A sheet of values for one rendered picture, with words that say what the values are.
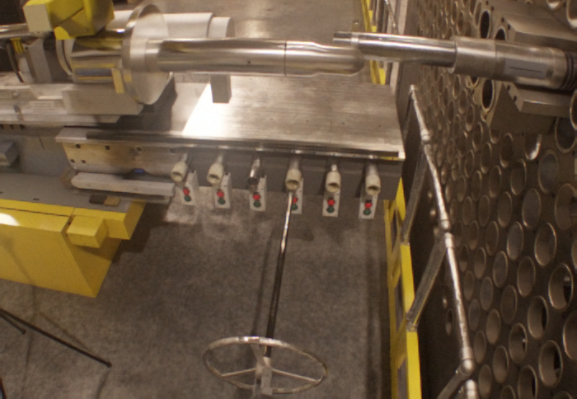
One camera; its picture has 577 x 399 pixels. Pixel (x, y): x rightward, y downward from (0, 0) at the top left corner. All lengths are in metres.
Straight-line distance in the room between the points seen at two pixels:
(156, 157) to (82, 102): 0.46
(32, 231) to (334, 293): 1.72
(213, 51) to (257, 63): 0.16
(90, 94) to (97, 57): 0.40
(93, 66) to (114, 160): 0.73
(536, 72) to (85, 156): 2.25
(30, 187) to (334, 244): 1.90
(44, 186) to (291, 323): 1.61
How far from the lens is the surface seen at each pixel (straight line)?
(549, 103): 2.12
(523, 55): 2.04
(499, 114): 2.41
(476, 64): 1.96
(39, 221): 2.46
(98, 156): 2.37
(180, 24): 1.95
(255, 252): 2.74
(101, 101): 2.09
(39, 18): 1.55
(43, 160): 2.67
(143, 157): 2.25
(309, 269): 2.65
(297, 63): 1.54
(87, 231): 2.26
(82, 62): 1.77
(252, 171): 1.90
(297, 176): 1.88
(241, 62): 1.57
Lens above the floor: 2.10
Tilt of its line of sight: 41 degrees down
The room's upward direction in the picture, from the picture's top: straight up
